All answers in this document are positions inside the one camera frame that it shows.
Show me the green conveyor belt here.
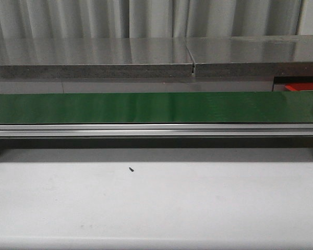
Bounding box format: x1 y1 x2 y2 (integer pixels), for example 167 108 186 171
0 91 313 124

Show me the red plastic tray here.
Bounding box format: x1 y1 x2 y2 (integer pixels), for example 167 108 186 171
285 82 313 91

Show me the grey stone counter left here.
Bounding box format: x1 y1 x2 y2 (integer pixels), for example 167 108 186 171
0 38 194 79

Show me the grey pleated curtain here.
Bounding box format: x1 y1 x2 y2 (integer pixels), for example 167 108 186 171
0 1 303 39

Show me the aluminium conveyor side rail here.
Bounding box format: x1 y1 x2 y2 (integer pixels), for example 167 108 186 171
0 123 313 138

